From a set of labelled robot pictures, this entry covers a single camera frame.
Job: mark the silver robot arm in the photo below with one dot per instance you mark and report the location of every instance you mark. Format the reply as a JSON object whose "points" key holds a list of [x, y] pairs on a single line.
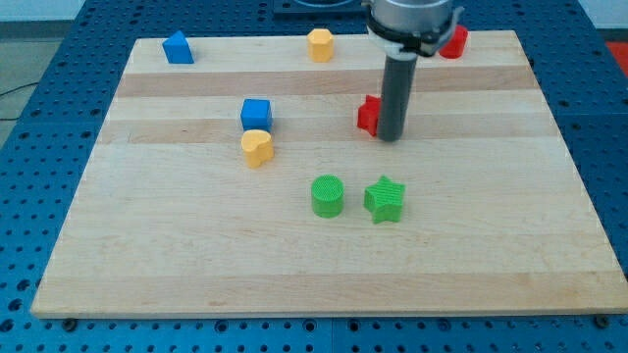
{"points": [[408, 29]]}

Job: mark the green star block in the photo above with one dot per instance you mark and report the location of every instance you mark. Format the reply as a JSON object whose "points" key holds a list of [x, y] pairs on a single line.
{"points": [[384, 200]]}

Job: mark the red star block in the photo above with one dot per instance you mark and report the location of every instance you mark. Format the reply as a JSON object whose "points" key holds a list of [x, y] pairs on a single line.
{"points": [[368, 114]]}

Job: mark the green cylinder block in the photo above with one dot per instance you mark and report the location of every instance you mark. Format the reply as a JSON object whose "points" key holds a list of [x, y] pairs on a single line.
{"points": [[327, 192]]}

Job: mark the yellow heart block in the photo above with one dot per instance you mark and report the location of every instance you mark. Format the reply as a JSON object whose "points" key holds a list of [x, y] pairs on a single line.
{"points": [[257, 147]]}

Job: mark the wooden board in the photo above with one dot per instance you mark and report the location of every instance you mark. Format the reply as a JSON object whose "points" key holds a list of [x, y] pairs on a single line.
{"points": [[168, 221]]}

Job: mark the blue cube block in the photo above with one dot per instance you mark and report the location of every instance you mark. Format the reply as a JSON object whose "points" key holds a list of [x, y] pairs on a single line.
{"points": [[256, 114]]}

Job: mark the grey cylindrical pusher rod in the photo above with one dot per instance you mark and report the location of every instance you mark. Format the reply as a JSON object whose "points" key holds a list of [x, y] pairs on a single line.
{"points": [[396, 87]]}

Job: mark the yellow hexagon block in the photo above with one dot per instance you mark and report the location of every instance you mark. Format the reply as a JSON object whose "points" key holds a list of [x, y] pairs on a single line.
{"points": [[320, 45]]}

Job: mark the blue triangular block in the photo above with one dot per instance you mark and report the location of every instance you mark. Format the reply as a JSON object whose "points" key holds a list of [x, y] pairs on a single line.
{"points": [[177, 50]]}

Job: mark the red round block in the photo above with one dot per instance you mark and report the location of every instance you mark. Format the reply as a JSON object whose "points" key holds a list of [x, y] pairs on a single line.
{"points": [[455, 47]]}

